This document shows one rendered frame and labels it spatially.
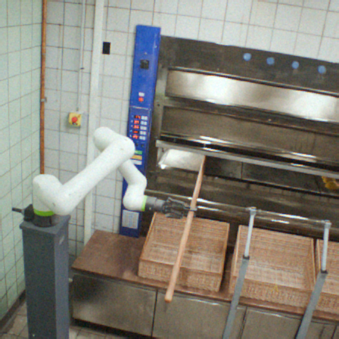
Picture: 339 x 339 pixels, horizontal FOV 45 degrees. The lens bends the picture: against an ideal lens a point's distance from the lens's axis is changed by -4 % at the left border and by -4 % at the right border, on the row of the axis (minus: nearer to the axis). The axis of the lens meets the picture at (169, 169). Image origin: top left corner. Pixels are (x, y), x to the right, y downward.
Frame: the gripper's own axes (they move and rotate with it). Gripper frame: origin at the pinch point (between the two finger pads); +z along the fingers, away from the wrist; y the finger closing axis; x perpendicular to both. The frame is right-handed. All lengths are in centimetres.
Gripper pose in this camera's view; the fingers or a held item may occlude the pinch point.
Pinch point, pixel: (190, 212)
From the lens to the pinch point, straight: 246.9
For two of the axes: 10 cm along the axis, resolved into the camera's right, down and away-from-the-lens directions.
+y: -1.2, 9.1, 3.9
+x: -1.7, 3.7, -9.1
